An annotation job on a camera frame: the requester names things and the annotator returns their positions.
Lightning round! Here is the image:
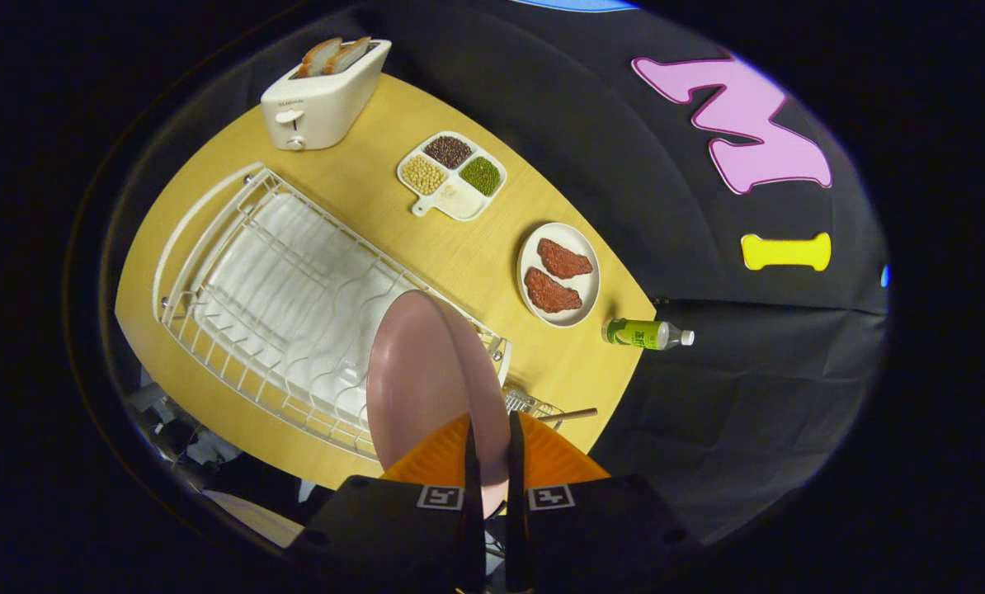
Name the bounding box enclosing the green label drink bottle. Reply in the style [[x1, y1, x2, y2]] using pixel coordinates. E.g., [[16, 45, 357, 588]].
[[601, 318, 695, 351]]

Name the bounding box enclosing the white toaster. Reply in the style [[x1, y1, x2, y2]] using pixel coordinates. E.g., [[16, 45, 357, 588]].
[[261, 39, 393, 152]]

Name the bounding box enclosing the metal mesh basket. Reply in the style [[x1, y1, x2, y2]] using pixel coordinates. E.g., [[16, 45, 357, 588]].
[[502, 388, 566, 430]]

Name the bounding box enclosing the brown meat piece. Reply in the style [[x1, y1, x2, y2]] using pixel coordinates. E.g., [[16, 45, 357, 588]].
[[524, 266, 583, 314], [537, 238, 594, 280]]

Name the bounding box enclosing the white divided bean tray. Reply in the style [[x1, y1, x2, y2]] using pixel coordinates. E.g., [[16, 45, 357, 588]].
[[396, 130, 508, 222]]

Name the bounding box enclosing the white wire dish rack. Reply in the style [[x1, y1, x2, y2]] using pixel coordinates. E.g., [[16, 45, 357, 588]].
[[153, 163, 511, 463]]

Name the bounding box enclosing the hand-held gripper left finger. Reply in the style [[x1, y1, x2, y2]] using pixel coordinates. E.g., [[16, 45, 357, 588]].
[[290, 412, 487, 594]]

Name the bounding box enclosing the toasted bread slice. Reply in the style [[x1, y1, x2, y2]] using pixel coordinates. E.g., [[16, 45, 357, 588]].
[[299, 37, 343, 79], [323, 35, 371, 75]]

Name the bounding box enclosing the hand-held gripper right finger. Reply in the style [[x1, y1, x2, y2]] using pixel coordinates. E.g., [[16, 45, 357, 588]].
[[505, 411, 700, 594]]

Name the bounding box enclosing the pink plate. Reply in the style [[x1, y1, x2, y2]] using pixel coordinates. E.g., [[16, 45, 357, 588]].
[[366, 290, 511, 516]]

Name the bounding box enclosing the black backdrop cloth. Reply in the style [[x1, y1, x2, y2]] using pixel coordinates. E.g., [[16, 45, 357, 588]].
[[352, 0, 889, 545]]

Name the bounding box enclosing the white round meat dish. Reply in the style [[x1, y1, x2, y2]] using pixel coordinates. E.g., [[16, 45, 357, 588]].
[[516, 222, 601, 328]]

